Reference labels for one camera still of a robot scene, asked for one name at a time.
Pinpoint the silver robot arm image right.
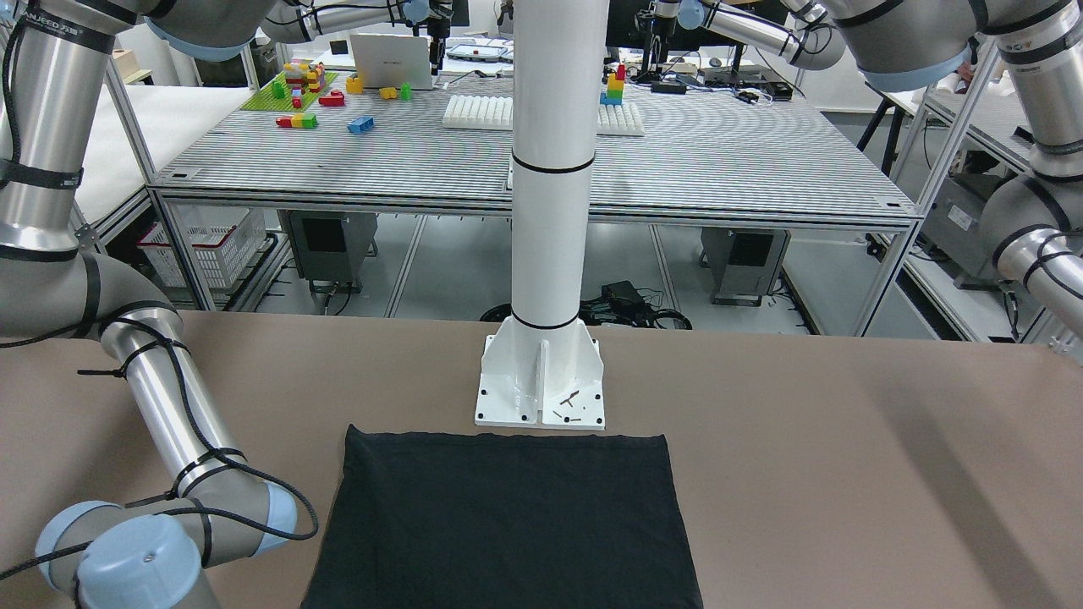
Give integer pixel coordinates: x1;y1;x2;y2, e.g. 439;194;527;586
790;1;1080;334

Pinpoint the large aluminium workbench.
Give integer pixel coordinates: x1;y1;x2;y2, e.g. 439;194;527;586
146;63;925;337

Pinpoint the blue toy brick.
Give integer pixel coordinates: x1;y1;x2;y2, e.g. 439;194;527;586
347;115;375;134

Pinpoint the white plastic basket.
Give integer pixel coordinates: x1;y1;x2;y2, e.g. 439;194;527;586
136;206;268;289

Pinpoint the white ribbed tray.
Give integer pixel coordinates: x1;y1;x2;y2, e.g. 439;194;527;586
442;94;645;137

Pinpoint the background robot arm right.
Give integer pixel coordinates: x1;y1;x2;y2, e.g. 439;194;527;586
652;1;846;72

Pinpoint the black printed t-shirt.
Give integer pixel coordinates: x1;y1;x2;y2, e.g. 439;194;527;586
301;425;704;608

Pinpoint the white laptop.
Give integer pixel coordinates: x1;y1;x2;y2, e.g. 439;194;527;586
349;34;434;91

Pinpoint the red yellow green brick bar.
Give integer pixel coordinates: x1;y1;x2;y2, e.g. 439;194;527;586
275;112;318;129

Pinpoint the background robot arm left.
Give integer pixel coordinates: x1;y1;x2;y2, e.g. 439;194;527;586
259;1;457;46

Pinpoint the stacked coloured brick tower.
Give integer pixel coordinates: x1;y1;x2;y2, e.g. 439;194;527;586
599;64;626;107

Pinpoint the black cable bundle on floor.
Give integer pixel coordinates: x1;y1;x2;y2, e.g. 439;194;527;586
481;281;693;331

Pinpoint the silver robot arm image left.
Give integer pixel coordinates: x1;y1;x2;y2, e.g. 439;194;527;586
3;1;317;608

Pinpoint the grey control box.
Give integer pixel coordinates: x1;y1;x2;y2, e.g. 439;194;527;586
699;226;790;307
276;211;378;294

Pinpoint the white central pillar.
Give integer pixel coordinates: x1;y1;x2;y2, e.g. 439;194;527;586
475;1;608;431

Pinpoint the green building plate with bricks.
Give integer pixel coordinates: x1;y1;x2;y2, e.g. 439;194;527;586
239;59;338;112

